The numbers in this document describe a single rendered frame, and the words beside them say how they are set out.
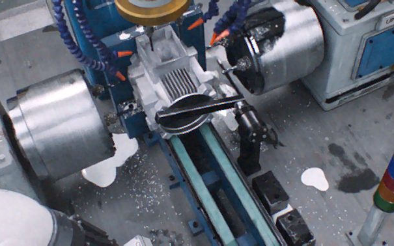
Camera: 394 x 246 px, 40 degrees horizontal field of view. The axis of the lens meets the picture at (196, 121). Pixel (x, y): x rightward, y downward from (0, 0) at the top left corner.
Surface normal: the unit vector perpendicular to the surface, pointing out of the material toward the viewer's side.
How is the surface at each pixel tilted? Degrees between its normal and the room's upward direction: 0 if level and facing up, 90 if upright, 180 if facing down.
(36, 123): 28
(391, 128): 0
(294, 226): 0
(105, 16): 90
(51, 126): 36
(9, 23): 0
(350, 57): 90
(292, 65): 77
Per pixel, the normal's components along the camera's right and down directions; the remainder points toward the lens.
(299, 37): 0.27, 0.14
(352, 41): 0.43, 0.72
